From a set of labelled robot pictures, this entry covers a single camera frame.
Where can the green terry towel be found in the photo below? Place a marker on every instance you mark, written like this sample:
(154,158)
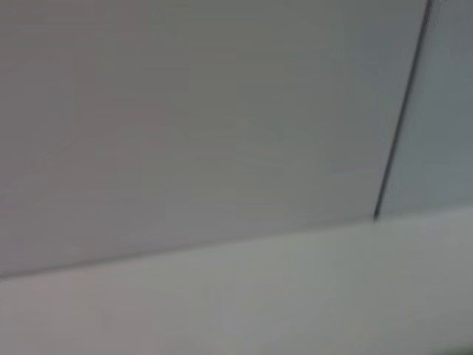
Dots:
(468,352)

